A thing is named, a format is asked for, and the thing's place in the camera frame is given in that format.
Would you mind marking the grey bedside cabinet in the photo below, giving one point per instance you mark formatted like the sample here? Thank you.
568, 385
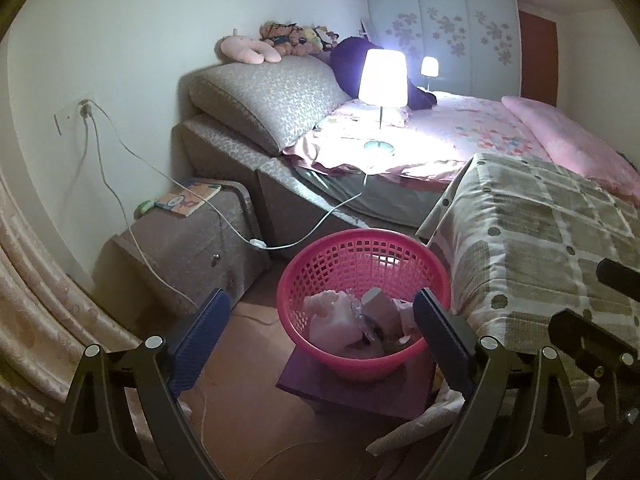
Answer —
182, 260

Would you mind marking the brown wooden door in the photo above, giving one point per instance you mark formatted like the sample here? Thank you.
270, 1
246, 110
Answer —
540, 58

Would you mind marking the brown plush toys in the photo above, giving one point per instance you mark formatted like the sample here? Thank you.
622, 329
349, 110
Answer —
293, 39

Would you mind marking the white foam packing piece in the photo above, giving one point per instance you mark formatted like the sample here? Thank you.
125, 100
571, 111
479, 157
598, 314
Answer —
332, 326

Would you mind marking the pink neck pillow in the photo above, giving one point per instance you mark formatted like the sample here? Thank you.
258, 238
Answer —
248, 50

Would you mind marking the pink floral bed sheet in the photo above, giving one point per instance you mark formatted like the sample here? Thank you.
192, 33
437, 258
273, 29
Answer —
422, 148

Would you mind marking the lit white table lamp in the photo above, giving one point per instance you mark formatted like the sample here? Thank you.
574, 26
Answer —
383, 84

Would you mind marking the silver pill blister pack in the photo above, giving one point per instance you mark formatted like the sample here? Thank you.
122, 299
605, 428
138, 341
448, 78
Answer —
370, 329

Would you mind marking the glass floral wardrobe doors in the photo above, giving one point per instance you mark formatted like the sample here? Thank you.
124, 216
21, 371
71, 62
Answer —
468, 47

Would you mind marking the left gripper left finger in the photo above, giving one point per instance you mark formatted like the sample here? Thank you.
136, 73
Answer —
191, 342

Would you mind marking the pink plastic mesh basket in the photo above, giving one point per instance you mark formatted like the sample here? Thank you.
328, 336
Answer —
355, 261

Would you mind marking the dark purple plush toy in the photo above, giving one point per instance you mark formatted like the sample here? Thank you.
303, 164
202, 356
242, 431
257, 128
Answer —
346, 61

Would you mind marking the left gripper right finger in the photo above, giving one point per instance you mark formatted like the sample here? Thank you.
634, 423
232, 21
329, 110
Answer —
450, 339

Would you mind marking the white tissue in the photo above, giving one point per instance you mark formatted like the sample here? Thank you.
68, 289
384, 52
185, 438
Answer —
408, 323

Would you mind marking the beige patterned curtain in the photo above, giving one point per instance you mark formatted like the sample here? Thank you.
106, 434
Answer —
47, 321

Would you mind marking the grey patterned headboard cushion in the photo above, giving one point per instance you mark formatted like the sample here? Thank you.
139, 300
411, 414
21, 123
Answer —
271, 104

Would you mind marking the grey upholstered bed frame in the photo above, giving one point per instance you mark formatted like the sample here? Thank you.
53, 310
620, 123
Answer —
289, 202

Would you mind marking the colourful book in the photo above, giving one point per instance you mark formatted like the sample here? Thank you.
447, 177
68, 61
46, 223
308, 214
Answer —
185, 199

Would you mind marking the small green gadget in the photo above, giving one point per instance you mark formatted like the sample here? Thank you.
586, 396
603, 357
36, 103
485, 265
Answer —
145, 206

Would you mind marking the pink folded duvet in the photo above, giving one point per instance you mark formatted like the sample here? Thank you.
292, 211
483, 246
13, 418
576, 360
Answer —
571, 146

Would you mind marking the white wall socket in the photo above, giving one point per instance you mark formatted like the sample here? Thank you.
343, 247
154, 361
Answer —
68, 119

